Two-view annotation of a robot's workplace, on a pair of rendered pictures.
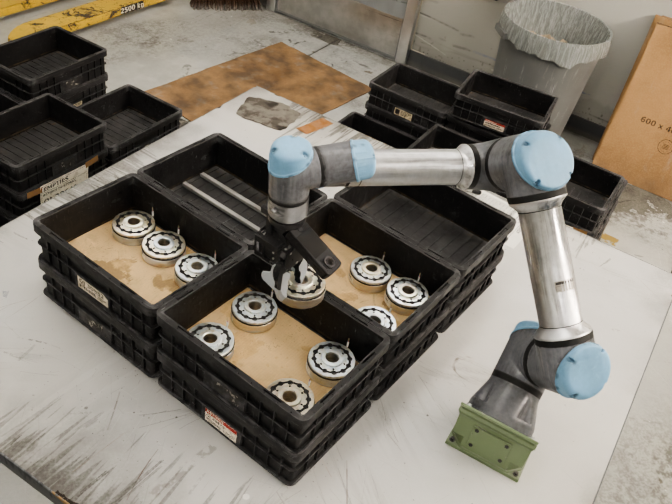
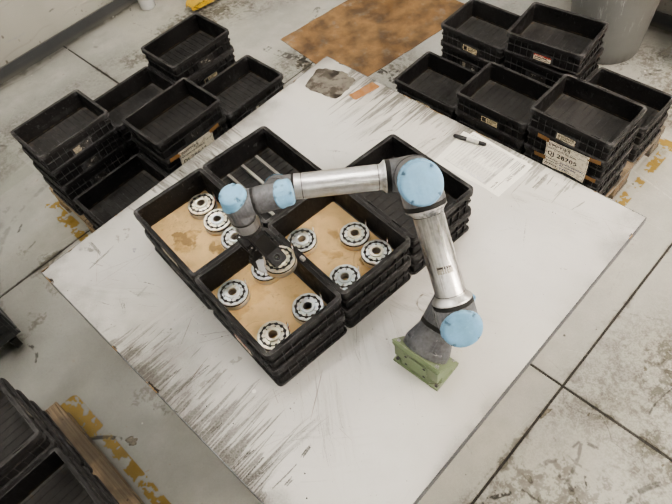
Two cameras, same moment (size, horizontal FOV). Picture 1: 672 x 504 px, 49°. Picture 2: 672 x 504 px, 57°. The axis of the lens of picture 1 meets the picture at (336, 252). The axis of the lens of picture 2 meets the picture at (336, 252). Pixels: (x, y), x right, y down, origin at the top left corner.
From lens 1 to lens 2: 83 cm
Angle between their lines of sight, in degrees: 23
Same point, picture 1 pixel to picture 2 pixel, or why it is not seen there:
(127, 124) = (247, 87)
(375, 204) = not seen: hidden behind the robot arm
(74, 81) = (207, 59)
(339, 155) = (264, 195)
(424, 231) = not seen: hidden behind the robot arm
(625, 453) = (620, 344)
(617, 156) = not seen: outside the picture
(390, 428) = (357, 348)
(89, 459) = (168, 362)
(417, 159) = (342, 178)
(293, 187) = (237, 218)
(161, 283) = (214, 248)
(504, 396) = (422, 336)
